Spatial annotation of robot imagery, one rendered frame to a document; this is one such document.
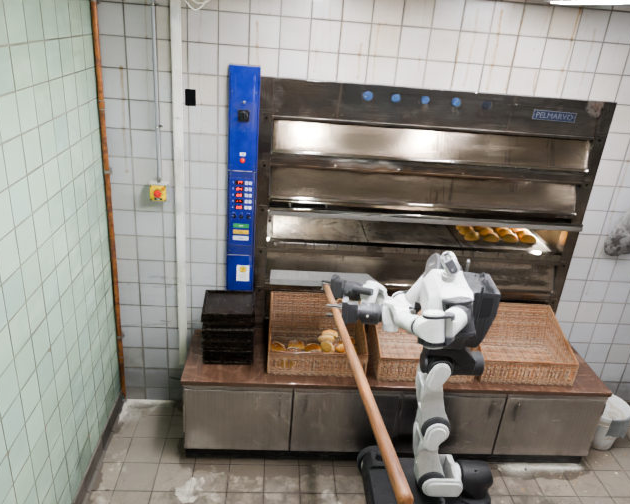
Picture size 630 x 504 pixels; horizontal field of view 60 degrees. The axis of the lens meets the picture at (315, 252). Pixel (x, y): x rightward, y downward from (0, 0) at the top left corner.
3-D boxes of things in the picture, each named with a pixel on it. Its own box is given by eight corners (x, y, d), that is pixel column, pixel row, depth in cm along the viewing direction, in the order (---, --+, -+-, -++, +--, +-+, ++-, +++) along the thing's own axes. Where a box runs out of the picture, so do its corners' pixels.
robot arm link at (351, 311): (342, 298, 217) (372, 301, 217) (343, 293, 227) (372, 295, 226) (340, 329, 219) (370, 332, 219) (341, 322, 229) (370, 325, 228)
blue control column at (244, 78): (243, 275, 541) (249, 42, 455) (259, 276, 542) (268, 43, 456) (224, 404, 365) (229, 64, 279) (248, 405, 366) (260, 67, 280)
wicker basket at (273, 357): (267, 328, 347) (269, 289, 336) (356, 331, 352) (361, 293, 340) (265, 375, 303) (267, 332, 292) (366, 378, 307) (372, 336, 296)
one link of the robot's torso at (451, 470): (450, 470, 299) (454, 451, 293) (460, 500, 280) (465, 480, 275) (412, 469, 297) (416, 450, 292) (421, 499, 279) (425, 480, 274)
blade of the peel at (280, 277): (379, 288, 277) (379, 283, 276) (269, 284, 273) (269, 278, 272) (368, 274, 312) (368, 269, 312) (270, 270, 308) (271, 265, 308)
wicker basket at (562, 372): (455, 336, 355) (462, 299, 344) (539, 340, 359) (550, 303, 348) (477, 383, 311) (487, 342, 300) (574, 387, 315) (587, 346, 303)
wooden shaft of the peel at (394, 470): (414, 511, 98) (415, 496, 97) (397, 511, 97) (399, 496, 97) (329, 290, 266) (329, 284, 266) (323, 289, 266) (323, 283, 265)
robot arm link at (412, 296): (402, 302, 284) (429, 272, 273) (414, 322, 275) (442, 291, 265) (387, 300, 277) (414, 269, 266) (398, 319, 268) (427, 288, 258)
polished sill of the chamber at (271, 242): (266, 243, 329) (266, 237, 328) (555, 257, 344) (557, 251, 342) (266, 247, 324) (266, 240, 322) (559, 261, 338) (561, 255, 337)
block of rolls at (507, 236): (440, 209, 401) (441, 202, 399) (503, 213, 405) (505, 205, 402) (465, 241, 345) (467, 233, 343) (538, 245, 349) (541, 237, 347)
